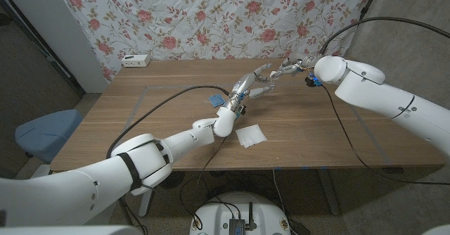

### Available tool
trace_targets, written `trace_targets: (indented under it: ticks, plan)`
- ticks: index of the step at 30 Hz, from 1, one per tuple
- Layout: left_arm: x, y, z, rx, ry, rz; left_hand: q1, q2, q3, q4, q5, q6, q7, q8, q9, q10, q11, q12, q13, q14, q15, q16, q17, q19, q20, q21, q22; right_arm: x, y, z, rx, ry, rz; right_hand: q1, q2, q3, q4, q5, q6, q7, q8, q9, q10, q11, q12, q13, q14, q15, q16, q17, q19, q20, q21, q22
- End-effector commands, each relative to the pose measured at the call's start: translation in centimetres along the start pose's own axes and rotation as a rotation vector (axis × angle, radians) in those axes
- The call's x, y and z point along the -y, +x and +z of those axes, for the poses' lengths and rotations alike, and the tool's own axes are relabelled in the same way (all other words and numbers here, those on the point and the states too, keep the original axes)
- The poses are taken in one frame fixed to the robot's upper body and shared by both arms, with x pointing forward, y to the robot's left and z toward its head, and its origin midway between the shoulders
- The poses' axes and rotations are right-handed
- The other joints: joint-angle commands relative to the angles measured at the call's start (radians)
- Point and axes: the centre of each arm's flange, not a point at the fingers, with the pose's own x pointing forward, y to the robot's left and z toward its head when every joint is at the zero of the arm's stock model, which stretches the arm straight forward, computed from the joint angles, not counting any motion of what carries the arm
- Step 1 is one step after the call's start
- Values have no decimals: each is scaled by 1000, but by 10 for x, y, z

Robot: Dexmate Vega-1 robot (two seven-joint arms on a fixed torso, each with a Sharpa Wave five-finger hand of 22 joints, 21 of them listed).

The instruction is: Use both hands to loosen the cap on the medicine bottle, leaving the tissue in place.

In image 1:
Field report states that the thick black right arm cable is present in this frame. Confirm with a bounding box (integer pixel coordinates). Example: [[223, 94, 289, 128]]
[[319, 16, 450, 56]]

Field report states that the black floor cable tangle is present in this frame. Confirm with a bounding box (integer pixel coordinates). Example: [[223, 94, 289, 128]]
[[179, 173, 282, 217]]

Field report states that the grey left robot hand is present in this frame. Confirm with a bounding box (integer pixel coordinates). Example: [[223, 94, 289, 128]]
[[224, 63, 276, 113]]

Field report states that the black module with antenna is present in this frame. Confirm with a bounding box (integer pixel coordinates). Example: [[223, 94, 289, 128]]
[[229, 202, 257, 235]]

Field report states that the clear bottle with white cap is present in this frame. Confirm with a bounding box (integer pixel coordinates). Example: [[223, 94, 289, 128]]
[[262, 70, 278, 92]]

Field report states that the blue chair seat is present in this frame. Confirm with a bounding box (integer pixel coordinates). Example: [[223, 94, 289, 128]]
[[14, 108, 84, 165]]

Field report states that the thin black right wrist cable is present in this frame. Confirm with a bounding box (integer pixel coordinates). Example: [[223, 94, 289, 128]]
[[320, 85, 450, 186]]

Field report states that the black power adapter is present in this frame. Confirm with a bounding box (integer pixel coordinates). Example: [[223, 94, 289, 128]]
[[287, 219, 311, 235]]

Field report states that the white table leg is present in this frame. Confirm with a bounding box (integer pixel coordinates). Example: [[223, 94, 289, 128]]
[[138, 189, 155, 218]]

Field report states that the floral rose backdrop cloth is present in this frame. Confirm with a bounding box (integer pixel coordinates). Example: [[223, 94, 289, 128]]
[[58, 0, 373, 83]]

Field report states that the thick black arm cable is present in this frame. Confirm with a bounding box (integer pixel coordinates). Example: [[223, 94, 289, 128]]
[[105, 84, 230, 160], [319, 16, 450, 56]]

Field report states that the white robot torso base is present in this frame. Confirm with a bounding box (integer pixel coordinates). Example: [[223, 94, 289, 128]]
[[188, 191, 292, 235]]

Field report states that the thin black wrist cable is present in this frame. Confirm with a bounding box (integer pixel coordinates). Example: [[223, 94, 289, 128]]
[[320, 85, 450, 186], [179, 136, 229, 231]]

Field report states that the white wall panel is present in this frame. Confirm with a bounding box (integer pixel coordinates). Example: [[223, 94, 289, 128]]
[[0, 0, 109, 94]]

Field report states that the grey table leg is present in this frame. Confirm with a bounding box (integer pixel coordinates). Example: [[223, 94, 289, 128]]
[[316, 168, 341, 217]]

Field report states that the thin black left wrist cable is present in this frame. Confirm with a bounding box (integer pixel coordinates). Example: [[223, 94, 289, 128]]
[[179, 136, 229, 231]]

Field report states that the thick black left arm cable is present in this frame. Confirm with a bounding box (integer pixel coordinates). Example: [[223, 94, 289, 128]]
[[105, 84, 230, 160]]

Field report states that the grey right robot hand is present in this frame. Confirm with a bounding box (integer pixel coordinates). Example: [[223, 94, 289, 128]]
[[269, 51, 321, 81]]

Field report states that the white folded tissue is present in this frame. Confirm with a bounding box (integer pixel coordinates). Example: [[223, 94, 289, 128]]
[[235, 124, 268, 148]]

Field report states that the blue card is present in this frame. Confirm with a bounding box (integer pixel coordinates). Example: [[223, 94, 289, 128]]
[[207, 94, 226, 108]]

